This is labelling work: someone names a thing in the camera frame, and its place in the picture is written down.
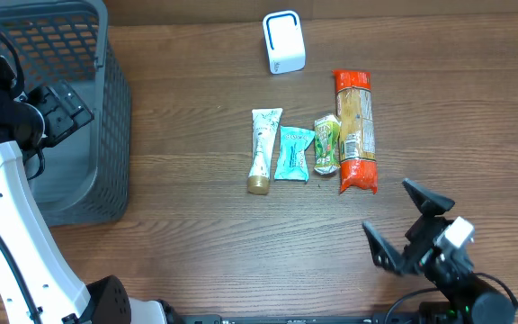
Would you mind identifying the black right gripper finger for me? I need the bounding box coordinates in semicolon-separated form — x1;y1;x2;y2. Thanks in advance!
362;221;404;273
402;178;455;216

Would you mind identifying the orange noodle packet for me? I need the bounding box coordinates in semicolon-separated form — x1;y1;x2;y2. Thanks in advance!
333;69;379;194

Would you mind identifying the green snack packet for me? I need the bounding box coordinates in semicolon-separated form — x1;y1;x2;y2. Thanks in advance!
314;114;341;176

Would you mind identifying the teal wipes packet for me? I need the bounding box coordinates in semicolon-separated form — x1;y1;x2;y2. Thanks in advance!
274;126;315;182

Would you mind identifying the white cream tube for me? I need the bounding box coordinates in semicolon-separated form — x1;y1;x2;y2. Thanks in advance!
247;108;282;194

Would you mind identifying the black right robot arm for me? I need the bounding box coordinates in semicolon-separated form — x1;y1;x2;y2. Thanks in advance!
362;178;518;324

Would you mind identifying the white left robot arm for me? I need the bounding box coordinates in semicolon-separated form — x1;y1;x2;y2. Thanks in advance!
0;33;178;324

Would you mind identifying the white barcode scanner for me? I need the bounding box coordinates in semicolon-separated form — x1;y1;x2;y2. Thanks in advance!
263;10;306;75

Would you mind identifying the grey plastic shopping basket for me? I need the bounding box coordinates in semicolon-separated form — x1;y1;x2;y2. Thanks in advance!
0;0;131;227

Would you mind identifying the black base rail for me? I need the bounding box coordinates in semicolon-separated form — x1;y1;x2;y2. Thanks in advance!
177;312;426;324

